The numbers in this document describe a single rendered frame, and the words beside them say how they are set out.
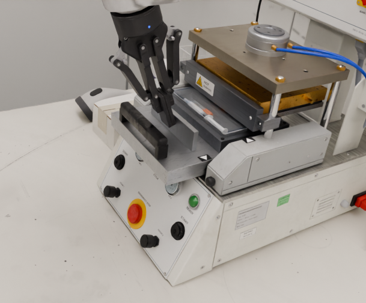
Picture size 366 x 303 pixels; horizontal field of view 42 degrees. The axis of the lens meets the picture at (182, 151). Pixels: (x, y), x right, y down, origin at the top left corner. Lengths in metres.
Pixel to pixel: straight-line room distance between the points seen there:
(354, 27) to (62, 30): 1.62
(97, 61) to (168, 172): 1.72
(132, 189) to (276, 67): 0.38
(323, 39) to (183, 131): 0.38
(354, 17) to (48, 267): 0.73
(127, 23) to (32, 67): 1.65
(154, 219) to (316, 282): 0.33
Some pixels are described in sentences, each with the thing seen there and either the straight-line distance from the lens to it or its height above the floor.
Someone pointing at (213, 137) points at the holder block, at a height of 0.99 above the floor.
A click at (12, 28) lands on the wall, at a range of 2.27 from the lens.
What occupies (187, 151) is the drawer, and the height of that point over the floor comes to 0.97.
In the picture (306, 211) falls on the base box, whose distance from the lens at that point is 1.02.
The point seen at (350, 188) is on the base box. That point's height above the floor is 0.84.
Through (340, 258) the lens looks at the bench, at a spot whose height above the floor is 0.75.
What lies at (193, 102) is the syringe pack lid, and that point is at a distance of 0.94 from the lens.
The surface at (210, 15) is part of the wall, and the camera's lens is 1.89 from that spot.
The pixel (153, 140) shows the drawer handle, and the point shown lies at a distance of 0.81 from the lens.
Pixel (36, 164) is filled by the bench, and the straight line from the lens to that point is 1.19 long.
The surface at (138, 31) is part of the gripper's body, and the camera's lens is 0.73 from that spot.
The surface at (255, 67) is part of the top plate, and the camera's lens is 0.86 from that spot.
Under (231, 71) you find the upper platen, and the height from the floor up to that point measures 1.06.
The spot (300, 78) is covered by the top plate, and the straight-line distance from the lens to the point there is 0.85.
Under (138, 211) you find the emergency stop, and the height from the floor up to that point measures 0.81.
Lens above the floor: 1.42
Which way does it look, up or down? 33 degrees down
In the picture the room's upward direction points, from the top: 7 degrees clockwise
